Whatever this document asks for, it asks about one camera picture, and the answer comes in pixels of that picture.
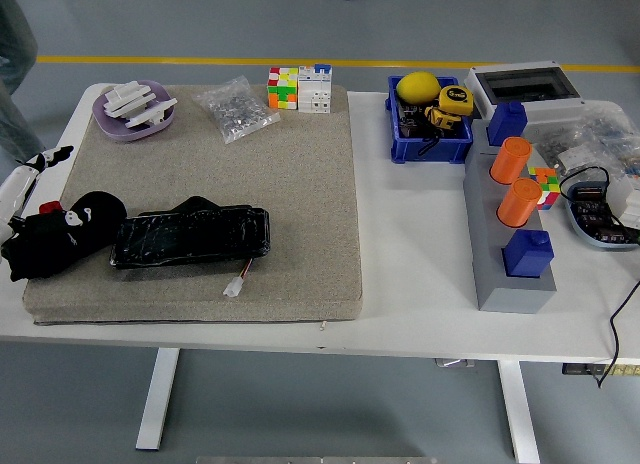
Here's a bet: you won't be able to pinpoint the yellow black tape measure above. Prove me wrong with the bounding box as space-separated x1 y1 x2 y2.
438 84 474 118

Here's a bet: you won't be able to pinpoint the white plastic bracket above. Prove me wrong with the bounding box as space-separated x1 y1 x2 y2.
123 96 179 131
102 80 157 119

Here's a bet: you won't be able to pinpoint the black rag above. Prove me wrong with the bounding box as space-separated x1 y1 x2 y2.
1 190 129 284

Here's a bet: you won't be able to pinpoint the person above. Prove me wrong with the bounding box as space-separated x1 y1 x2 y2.
0 0 46 165

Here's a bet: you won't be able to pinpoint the black cable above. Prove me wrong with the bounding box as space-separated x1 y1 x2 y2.
558 166 640 390

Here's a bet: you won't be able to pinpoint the large colourful puzzle cube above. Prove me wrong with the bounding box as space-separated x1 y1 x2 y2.
266 66 300 111

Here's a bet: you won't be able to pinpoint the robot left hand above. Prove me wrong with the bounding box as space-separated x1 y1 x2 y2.
0 145 96 245

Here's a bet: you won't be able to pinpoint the clear bag of metal nuts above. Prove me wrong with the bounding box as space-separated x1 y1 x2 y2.
191 74 281 145

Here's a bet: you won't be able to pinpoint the blue plastic bin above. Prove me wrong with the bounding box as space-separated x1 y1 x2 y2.
384 74 475 166

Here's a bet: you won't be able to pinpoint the grey-brown mat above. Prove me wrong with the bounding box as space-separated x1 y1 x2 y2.
22 83 364 327

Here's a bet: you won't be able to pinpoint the dark electronic part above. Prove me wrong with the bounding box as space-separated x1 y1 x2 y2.
399 114 426 139

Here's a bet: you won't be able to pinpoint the orange cylinder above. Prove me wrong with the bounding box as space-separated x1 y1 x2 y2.
488 136 533 185
496 177 543 229

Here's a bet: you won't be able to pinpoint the white plastic modules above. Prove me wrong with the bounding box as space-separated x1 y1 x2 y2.
604 176 640 230

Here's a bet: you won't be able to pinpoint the white circuit breaker block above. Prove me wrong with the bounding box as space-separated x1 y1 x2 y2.
297 63 334 115

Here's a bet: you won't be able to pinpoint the small colourful puzzle cube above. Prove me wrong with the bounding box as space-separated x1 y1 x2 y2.
527 166 559 211

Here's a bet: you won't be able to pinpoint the blue block with knob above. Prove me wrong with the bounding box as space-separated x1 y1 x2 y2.
501 228 555 280

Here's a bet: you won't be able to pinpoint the glossy black panel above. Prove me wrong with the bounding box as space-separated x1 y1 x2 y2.
108 195 272 271

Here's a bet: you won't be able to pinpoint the panel cable with white connector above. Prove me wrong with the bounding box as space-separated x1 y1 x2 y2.
223 263 254 299

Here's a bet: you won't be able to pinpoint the black power strip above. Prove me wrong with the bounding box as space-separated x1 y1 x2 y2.
561 363 640 378

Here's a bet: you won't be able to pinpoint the grey enclosure box with window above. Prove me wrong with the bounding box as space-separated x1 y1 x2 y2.
463 59 586 130

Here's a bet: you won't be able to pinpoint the clear bag of electronic parts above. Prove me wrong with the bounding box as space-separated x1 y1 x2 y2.
574 101 640 185
522 118 601 178

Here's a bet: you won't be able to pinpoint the white table leg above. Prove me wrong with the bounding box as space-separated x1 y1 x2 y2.
497 359 542 464
135 347 180 453

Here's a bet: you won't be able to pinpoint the yellow lemon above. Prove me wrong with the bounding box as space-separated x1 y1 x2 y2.
396 71 442 105

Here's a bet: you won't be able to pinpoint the grey block base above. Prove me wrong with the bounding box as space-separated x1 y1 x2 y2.
462 118 558 315

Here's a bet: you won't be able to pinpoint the purple tray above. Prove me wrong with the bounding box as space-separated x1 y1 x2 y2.
91 79 176 144

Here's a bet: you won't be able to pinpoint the dark circuit boards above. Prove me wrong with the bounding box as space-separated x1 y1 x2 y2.
572 186 639 245

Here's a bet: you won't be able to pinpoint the blue-grey tray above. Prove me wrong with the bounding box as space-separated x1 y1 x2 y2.
564 181 640 250

